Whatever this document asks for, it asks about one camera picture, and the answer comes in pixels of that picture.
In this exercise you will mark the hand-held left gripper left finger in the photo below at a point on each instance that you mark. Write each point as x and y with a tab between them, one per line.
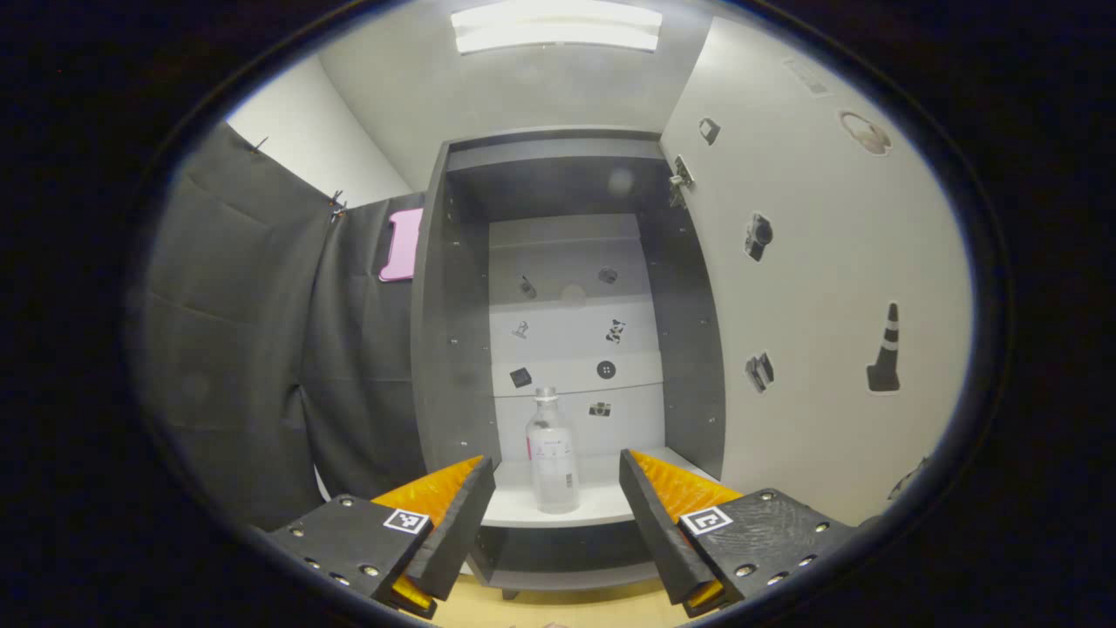
453	541

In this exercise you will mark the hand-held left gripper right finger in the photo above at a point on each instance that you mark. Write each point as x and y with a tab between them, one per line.
658	541

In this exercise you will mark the clear plastic bottle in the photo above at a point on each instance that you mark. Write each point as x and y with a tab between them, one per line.
552	462

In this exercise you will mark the grey cabinet door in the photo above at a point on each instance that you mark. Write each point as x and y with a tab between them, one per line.
819	288

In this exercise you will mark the metal door hinge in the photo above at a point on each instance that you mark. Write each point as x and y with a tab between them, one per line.
681	179

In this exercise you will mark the black backdrop cloth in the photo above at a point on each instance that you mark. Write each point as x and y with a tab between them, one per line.
235	349

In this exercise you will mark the ceiling light panel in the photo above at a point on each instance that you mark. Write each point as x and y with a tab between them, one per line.
558	26

